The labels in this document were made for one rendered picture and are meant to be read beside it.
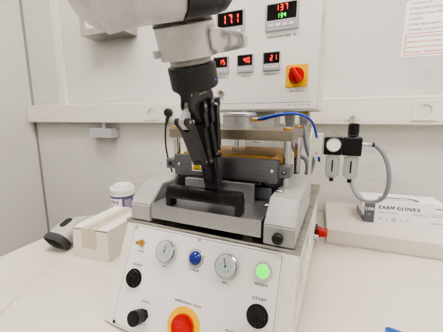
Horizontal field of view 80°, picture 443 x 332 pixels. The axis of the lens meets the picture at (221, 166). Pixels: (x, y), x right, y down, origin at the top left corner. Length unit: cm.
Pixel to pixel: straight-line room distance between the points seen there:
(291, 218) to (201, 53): 28
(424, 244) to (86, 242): 93
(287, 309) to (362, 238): 50
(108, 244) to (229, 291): 41
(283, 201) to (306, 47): 42
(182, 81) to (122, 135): 114
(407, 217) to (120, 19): 94
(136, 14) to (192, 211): 32
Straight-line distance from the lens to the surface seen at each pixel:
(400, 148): 119
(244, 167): 52
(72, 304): 69
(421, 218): 104
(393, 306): 71
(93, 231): 80
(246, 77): 76
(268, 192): 54
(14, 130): 196
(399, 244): 93
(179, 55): 40
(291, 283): 45
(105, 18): 31
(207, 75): 41
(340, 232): 90
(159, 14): 32
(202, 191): 46
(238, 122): 58
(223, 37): 42
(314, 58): 73
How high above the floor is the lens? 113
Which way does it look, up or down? 10 degrees down
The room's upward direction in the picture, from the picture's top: straight up
